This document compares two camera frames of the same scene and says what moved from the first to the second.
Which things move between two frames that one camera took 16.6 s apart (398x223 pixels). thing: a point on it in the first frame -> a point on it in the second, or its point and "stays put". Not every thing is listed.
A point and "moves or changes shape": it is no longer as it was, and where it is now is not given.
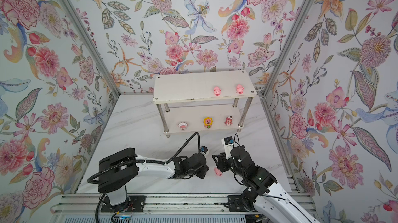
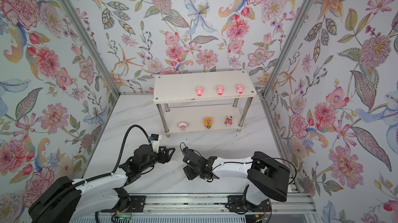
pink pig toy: [216, 91] moves or changes shape
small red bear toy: [228, 121] stays put
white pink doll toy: [182, 125] stays put
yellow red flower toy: [208, 122] stays put
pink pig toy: [239, 88] stays put
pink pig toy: [217, 172] moves or changes shape
